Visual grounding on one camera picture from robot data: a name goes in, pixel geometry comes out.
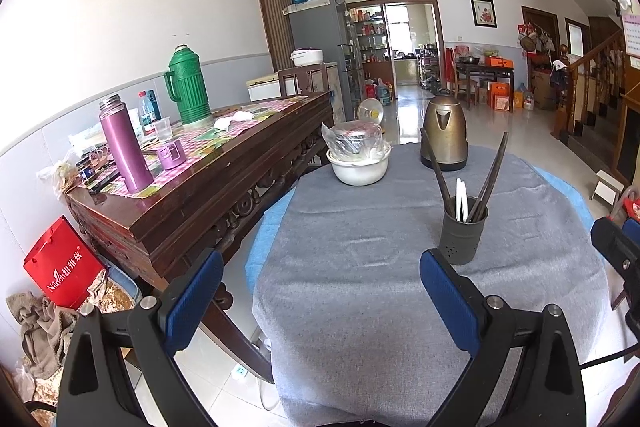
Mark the blue tablecloth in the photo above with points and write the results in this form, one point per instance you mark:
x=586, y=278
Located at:
x=265, y=232

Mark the bronze electric kettle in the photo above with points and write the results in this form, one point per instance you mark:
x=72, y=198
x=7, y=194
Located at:
x=445, y=137

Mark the clear plastic cup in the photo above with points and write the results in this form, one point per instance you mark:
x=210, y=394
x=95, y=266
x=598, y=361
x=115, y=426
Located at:
x=162, y=130

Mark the basin of grain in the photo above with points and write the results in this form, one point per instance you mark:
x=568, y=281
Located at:
x=120, y=299

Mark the dark grey utensil holder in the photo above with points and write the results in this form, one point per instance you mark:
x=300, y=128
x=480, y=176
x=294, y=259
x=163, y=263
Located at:
x=462, y=237

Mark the flat orange box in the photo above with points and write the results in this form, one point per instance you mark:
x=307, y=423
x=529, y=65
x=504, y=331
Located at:
x=500, y=62

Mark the white rice cooker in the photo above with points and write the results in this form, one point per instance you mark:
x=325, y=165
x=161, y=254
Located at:
x=307, y=57

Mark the dark wooden chair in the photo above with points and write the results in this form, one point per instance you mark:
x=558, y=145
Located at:
x=287, y=82

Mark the white box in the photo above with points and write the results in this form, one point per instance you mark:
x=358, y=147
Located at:
x=262, y=88

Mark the white step stool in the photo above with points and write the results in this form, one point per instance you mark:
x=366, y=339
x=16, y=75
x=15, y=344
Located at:
x=607, y=192

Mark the green thermos jug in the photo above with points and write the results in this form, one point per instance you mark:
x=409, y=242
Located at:
x=190, y=92

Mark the plastic water jug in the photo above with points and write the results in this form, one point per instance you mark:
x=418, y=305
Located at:
x=528, y=98

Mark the red shopping bag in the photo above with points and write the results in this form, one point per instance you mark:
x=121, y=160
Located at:
x=60, y=267

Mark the crumpled white tissue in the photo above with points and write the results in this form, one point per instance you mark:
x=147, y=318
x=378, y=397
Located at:
x=232, y=119

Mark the dark brown chopstick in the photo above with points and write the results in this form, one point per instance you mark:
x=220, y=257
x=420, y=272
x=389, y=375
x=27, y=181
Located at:
x=494, y=169
x=502, y=147
x=486, y=189
x=448, y=199
x=440, y=182

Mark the dark wooden side table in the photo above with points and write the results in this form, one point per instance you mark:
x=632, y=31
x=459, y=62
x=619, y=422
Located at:
x=482, y=69

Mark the wooden stair railing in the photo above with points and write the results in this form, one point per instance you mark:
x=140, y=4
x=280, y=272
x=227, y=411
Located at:
x=590, y=72

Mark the framed wall picture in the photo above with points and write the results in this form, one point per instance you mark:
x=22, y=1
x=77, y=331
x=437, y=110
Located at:
x=484, y=13

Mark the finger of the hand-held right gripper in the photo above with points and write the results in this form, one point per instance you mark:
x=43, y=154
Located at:
x=607, y=234

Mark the upright orange box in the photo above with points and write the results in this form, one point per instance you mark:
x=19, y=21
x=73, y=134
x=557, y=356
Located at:
x=500, y=97

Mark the white electric fan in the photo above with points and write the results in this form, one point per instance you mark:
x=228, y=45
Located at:
x=371, y=112

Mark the clear plastic water bottle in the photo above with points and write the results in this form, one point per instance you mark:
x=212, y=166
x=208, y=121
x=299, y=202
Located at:
x=146, y=114

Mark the grey refrigerator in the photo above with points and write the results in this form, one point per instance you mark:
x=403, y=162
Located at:
x=320, y=32

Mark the blue water jug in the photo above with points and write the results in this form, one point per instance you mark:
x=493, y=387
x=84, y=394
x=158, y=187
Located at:
x=384, y=94

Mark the white bowl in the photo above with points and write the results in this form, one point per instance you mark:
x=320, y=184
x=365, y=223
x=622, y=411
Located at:
x=357, y=172

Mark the red child chair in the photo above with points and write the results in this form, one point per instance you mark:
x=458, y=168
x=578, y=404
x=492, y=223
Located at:
x=632, y=209

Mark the brown cloth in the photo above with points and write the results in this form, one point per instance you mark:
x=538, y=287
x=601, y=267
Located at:
x=42, y=337

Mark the purple thermos bottle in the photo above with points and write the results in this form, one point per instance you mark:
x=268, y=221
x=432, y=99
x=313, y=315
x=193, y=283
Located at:
x=125, y=147

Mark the shelf with jars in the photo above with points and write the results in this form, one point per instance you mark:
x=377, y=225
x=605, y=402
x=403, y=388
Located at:
x=370, y=32

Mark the brown striped curtain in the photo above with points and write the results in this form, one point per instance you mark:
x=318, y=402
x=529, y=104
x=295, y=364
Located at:
x=280, y=17

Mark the purple cup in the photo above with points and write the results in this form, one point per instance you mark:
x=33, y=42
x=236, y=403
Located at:
x=170, y=157

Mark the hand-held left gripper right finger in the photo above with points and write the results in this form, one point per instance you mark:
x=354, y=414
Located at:
x=450, y=302

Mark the wall calendar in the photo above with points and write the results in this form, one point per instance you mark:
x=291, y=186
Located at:
x=632, y=32

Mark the carved wooden sideboard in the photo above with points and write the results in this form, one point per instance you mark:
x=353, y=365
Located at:
x=210, y=187

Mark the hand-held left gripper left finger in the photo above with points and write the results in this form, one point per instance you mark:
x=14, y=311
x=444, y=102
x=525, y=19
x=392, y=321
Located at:
x=192, y=302

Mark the grey tablecloth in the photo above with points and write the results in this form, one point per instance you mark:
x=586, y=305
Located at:
x=360, y=307

